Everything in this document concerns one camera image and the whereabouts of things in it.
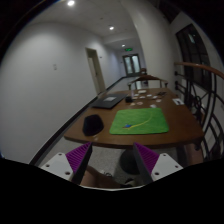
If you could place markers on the glass double door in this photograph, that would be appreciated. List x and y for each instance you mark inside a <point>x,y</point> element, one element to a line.
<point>132,64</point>

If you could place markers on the white paper on table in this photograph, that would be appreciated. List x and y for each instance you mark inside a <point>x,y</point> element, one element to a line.
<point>178,101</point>

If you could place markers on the wooden chair at table end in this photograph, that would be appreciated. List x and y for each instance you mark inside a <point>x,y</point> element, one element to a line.
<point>147,78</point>

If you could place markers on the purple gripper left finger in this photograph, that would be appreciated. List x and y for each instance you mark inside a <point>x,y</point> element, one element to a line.
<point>72,165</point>

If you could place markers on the black computer mouse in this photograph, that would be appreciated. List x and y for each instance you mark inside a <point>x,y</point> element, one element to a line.
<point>92,125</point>

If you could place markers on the white card on table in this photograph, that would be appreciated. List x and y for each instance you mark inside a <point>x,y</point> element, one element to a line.
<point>142,91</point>

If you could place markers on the round black table base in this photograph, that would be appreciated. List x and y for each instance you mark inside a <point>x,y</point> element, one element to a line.
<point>128,163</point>

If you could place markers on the green mouse pad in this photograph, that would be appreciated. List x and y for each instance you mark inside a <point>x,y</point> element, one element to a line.
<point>139,122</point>

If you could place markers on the white side door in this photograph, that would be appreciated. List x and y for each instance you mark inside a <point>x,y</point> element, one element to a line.
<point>95,70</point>

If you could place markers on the black phone on table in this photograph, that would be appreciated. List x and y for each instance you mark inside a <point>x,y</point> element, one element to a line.
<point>161,94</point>

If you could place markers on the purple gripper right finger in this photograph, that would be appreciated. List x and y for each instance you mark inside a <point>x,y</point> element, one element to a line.
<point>153,166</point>

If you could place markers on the wooden curved stair railing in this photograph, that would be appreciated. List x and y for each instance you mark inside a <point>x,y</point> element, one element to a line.
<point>201,89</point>

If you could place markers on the dark closed laptop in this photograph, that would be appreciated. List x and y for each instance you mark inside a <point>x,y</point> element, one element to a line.
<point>109,101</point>

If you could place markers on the small black box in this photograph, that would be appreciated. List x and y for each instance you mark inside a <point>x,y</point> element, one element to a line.
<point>128,99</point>

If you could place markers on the green exit sign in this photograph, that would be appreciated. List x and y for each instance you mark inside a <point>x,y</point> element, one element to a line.
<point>128,49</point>

